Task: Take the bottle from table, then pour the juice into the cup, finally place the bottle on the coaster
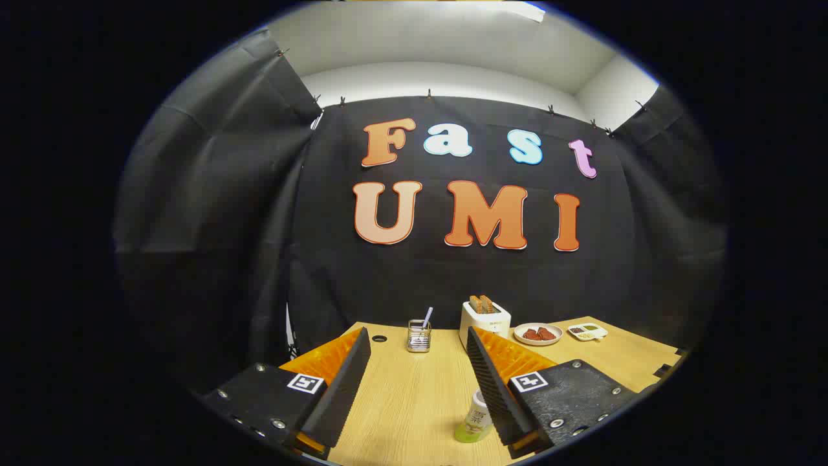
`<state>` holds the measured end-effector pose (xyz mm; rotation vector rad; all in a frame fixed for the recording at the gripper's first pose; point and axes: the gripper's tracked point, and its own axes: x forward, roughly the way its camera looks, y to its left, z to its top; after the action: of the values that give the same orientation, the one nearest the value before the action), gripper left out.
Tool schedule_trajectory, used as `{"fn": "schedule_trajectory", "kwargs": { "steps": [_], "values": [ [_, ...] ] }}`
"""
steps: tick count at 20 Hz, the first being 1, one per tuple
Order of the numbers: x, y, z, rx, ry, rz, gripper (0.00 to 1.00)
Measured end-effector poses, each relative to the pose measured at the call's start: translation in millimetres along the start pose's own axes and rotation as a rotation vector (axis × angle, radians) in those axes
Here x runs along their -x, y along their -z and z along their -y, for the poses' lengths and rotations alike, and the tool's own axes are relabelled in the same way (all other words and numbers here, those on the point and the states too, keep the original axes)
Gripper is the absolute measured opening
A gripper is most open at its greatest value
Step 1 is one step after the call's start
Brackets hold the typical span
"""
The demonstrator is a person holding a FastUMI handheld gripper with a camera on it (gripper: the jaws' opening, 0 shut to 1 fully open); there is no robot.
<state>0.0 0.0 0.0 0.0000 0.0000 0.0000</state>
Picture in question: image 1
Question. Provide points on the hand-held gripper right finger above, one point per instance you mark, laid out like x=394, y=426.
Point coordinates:
x=495, y=388

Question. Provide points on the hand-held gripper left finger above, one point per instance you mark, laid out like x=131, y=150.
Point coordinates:
x=336, y=395

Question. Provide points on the white green label juice bottle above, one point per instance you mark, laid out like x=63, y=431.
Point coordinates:
x=475, y=424

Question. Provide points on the round white plate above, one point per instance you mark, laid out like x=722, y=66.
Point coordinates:
x=538, y=342

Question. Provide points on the red meat piece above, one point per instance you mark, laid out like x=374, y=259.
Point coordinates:
x=548, y=334
x=531, y=335

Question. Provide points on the white toaster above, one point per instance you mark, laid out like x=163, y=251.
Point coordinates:
x=485, y=323

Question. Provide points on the wooden table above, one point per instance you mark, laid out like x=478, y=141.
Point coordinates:
x=414, y=401

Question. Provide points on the toasted bread slice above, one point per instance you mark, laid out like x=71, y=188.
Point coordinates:
x=475, y=305
x=488, y=303

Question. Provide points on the purple straw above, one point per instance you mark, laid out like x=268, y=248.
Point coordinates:
x=427, y=316

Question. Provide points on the small white divided dish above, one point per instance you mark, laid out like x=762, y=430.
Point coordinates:
x=587, y=332

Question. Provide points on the black backdrop cloth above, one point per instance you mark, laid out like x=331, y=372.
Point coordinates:
x=414, y=285

